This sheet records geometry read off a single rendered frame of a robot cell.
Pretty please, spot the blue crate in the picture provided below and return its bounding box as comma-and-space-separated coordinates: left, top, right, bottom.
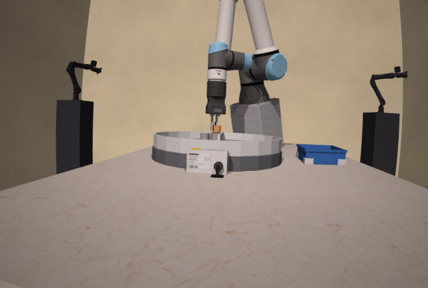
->
296, 144, 348, 165

